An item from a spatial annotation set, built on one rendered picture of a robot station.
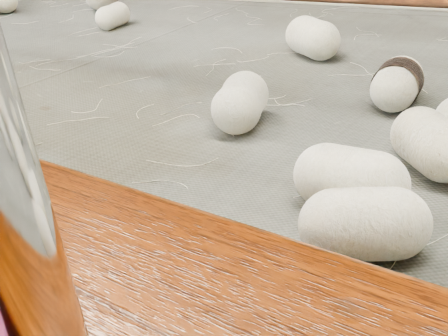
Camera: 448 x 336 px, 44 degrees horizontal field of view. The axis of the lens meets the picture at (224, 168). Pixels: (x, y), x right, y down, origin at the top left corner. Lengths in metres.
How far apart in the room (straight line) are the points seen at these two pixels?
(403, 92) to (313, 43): 0.08
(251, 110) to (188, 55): 0.13
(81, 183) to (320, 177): 0.07
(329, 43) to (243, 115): 0.10
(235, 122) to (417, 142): 0.07
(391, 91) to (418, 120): 0.04
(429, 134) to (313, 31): 0.13
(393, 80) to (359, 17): 0.17
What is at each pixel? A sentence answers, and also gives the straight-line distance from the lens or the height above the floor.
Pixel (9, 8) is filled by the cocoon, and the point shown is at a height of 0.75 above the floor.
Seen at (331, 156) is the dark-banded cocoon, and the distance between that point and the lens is 0.17.
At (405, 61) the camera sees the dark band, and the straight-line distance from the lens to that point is 0.25.
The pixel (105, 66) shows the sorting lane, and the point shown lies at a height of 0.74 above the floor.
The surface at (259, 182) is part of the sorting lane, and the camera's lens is 0.19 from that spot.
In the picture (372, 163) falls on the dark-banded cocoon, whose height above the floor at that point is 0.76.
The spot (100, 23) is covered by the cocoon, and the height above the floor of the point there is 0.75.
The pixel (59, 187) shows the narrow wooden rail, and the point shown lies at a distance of 0.16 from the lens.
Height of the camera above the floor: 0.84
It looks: 28 degrees down
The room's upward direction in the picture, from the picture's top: 6 degrees counter-clockwise
